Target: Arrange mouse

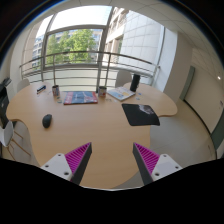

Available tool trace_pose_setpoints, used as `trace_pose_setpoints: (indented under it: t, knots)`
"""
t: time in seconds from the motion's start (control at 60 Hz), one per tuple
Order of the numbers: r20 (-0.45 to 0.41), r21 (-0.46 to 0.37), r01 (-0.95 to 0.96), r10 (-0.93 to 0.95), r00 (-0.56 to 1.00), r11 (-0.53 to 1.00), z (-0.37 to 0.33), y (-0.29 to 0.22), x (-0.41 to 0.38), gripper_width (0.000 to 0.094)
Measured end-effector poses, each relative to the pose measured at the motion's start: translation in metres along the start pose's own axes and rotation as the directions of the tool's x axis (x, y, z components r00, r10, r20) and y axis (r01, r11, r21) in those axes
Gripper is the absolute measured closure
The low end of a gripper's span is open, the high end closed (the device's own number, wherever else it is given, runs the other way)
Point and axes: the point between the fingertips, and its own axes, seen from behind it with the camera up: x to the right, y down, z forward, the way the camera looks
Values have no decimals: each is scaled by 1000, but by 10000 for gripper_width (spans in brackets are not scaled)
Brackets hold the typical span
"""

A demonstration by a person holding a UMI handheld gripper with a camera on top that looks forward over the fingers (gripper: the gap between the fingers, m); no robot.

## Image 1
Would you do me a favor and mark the white chair behind table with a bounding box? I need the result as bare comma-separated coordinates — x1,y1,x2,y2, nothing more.
115,70,132,87

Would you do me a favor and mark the left patterned mug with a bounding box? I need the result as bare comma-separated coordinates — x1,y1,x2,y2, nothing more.
52,85,60,96

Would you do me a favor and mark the black cylindrical bottle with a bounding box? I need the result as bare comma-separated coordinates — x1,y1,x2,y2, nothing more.
130,74,140,92

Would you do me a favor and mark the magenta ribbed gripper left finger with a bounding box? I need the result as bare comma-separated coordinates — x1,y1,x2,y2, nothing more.
42,143,92,185

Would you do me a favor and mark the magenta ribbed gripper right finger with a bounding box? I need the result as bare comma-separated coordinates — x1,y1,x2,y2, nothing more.
133,143,182,185

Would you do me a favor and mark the black computer mouse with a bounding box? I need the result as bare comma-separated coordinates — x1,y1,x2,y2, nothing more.
42,114,52,128

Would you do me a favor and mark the black monitor at left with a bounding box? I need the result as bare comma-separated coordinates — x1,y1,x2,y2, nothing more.
0,78,11,126

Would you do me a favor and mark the small blue black device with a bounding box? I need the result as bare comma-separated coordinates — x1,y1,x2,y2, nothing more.
37,85,46,93

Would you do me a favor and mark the red and blue magazine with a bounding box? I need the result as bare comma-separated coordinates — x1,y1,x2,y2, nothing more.
63,91,98,105

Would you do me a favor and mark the white chair at left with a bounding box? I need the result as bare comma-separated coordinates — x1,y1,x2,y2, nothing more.
0,121,30,159

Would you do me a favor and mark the white chair far left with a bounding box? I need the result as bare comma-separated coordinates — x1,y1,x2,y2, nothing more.
17,79,30,91

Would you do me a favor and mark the right dark mug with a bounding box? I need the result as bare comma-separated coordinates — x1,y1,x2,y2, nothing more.
98,86,107,97

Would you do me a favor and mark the black mouse pad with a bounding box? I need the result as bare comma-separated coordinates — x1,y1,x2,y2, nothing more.
122,103,160,126

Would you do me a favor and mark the light blue book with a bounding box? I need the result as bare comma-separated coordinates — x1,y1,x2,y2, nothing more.
107,87,135,101

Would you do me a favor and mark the metal balcony railing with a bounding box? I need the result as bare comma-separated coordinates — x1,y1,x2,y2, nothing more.
20,50,160,90

